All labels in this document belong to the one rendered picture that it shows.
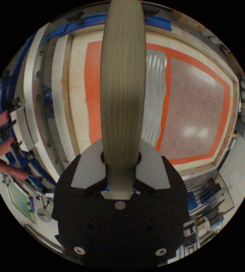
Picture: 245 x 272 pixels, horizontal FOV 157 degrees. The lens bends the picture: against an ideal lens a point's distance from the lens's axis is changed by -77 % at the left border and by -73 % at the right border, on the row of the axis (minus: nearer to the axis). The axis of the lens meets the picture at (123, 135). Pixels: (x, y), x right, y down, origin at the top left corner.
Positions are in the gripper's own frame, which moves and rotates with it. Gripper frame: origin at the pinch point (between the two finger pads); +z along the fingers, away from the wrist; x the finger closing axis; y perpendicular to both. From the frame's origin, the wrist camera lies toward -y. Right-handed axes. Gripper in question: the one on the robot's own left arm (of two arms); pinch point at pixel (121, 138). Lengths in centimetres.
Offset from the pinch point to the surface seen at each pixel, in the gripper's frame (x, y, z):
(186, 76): 18.1, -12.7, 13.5
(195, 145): 29.1, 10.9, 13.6
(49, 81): -109, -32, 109
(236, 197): 368, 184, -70
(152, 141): 9.3, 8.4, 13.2
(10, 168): -63, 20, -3
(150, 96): 6.9, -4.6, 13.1
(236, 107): 57, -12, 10
